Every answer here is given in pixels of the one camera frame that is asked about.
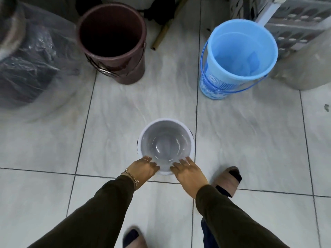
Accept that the person's left hand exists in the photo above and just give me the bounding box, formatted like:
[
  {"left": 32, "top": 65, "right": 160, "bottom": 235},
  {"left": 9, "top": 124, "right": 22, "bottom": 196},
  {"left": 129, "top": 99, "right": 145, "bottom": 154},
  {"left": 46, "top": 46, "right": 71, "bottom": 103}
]
[{"left": 127, "top": 156, "right": 161, "bottom": 190}]

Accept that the person's right hand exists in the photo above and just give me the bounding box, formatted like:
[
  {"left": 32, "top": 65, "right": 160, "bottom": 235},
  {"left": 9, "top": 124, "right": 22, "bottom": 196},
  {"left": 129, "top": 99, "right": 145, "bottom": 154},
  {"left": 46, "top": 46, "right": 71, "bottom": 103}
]
[{"left": 170, "top": 156, "right": 209, "bottom": 199}]

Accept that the small white plastic bucket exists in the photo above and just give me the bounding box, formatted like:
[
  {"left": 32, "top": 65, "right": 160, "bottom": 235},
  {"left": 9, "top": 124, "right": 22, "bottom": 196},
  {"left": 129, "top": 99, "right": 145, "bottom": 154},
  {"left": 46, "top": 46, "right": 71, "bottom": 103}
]
[{"left": 136, "top": 118, "right": 195, "bottom": 176}]

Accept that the person's right forearm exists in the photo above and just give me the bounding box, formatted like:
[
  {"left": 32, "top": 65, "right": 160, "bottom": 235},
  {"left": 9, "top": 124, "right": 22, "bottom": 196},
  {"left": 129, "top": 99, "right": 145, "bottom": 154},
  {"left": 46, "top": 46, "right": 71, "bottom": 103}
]
[{"left": 195, "top": 184, "right": 290, "bottom": 248}]

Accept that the person's left forearm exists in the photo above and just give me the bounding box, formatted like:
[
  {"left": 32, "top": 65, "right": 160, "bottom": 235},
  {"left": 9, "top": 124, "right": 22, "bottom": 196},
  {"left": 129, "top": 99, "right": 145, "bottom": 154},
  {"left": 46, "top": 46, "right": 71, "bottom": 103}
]
[{"left": 27, "top": 175, "right": 135, "bottom": 248}]

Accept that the person's right sandal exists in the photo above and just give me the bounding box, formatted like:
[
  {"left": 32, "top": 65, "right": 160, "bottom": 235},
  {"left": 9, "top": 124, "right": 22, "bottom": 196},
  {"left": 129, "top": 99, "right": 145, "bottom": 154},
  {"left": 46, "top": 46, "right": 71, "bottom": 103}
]
[{"left": 212, "top": 166, "right": 242, "bottom": 198}]

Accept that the person's sandal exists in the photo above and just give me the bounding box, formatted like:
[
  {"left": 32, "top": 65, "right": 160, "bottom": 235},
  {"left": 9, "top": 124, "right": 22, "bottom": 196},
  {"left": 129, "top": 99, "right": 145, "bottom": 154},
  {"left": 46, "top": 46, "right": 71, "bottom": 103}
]
[
  {"left": 212, "top": 166, "right": 242, "bottom": 198},
  {"left": 122, "top": 226, "right": 148, "bottom": 248}
]

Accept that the person's right leg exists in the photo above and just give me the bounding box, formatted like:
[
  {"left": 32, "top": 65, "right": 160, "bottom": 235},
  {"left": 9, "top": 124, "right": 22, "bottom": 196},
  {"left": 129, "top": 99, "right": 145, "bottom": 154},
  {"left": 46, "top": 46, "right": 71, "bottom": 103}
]
[{"left": 201, "top": 185, "right": 233, "bottom": 248}]

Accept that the person's left sandal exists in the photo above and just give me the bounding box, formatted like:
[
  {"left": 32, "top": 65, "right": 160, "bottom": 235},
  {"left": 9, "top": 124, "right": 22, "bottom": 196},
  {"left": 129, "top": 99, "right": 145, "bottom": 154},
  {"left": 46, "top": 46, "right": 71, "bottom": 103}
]
[{"left": 122, "top": 226, "right": 148, "bottom": 248}]

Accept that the blue plastic bucket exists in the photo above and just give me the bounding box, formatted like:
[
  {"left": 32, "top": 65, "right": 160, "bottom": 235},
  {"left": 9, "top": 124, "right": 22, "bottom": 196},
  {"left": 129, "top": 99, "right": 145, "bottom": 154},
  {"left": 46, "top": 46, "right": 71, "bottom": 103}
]
[{"left": 199, "top": 19, "right": 279, "bottom": 100}]

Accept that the wooden stick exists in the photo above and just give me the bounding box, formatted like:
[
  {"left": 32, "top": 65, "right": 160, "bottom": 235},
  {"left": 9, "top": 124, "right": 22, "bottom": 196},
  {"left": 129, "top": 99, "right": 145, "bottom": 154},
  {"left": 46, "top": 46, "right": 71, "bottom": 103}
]
[{"left": 151, "top": 0, "right": 190, "bottom": 51}]

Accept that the brown plastic bucket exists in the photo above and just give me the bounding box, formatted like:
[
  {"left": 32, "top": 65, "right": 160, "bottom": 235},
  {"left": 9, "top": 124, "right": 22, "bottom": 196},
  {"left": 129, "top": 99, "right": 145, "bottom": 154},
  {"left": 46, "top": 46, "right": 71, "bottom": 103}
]
[{"left": 77, "top": 3, "right": 147, "bottom": 85}]

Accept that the white plastic pipe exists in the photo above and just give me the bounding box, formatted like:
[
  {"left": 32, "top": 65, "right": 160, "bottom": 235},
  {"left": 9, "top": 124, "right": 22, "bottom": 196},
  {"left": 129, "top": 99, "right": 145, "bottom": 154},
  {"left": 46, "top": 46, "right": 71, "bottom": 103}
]
[{"left": 256, "top": 0, "right": 287, "bottom": 27}]

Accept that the clear plastic covered bundle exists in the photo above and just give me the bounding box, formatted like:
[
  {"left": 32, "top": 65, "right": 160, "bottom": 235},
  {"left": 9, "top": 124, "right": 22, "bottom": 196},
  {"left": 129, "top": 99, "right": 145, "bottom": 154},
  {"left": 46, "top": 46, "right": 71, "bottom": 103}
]
[{"left": 0, "top": 0, "right": 86, "bottom": 122}]

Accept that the grey plastic lattice crate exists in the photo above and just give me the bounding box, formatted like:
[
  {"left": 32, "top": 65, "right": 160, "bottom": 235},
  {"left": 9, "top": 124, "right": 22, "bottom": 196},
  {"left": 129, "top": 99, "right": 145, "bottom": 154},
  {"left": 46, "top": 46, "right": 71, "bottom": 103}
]
[{"left": 229, "top": 0, "right": 331, "bottom": 58}]

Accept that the silver chain bracelet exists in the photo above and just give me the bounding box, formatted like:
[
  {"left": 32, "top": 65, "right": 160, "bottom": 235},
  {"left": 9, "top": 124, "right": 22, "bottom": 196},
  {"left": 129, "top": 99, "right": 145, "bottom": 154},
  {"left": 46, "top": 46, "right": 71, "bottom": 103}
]
[{"left": 122, "top": 168, "right": 139, "bottom": 186}]

